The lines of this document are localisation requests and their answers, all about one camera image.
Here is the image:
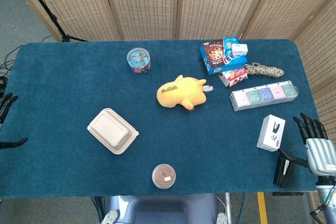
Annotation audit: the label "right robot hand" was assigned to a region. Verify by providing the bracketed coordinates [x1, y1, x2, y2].
[278, 112, 336, 176]

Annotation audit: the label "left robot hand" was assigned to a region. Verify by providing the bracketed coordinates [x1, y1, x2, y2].
[0, 92, 29, 151]

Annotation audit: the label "yellow plush toy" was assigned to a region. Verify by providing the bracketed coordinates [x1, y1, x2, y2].
[156, 74, 214, 112]

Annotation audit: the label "black stapler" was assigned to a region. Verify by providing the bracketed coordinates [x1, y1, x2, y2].
[272, 148, 295, 188]

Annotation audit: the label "white stapler packaging box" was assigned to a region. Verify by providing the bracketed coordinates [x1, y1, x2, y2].
[256, 114, 286, 152]

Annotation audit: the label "blue table cloth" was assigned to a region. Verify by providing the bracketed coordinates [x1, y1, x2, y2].
[0, 39, 320, 200]

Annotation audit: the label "tray of pastel card boxes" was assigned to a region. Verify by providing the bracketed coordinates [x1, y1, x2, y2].
[229, 80, 299, 112]

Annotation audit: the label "black tripod stand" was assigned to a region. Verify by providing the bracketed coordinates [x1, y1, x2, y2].
[18, 0, 88, 43]

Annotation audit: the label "beige lidded takeout box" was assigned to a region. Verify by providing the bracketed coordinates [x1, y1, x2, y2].
[87, 108, 140, 155]

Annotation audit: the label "red white snack box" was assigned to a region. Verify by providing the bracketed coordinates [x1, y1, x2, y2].
[218, 67, 249, 89]

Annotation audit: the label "small white box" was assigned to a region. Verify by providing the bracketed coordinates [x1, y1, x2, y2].
[231, 43, 249, 56]

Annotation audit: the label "clear jar of binder clips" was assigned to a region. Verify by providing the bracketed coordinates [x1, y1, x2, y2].
[127, 47, 152, 74]

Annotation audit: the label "blue cookie box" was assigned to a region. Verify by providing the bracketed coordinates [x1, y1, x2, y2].
[200, 37, 249, 76]

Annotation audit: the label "clear jar of rubber bands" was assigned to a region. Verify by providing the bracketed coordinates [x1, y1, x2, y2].
[151, 164, 176, 189]

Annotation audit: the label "blue grey robot torso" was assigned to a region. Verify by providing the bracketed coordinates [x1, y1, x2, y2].
[104, 194, 218, 224]

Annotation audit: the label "woven folding screen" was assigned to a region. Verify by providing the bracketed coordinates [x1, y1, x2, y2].
[4, 0, 336, 141]

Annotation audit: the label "black floor cables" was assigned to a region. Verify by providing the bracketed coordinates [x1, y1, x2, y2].
[0, 45, 23, 91]

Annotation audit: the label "coiled braided rope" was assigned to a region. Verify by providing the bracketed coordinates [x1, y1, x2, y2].
[244, 62, 285, 79]

